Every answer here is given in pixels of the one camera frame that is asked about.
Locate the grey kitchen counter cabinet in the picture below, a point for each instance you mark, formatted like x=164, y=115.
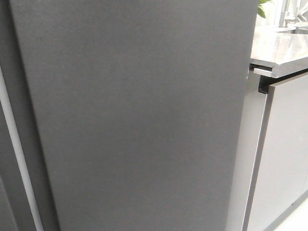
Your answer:
x=271, y=167

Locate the steel kitchen sink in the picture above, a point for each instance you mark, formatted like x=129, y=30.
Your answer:
x=297, y=29

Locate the silver kitchen faucet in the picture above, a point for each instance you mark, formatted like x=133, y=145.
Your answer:
x=288, y=13

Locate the dark grey fridge door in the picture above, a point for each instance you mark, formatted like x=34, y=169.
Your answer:
x=18, y=207
x=127, y=112

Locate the green potted plant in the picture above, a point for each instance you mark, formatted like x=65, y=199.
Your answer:
x=260, y=10

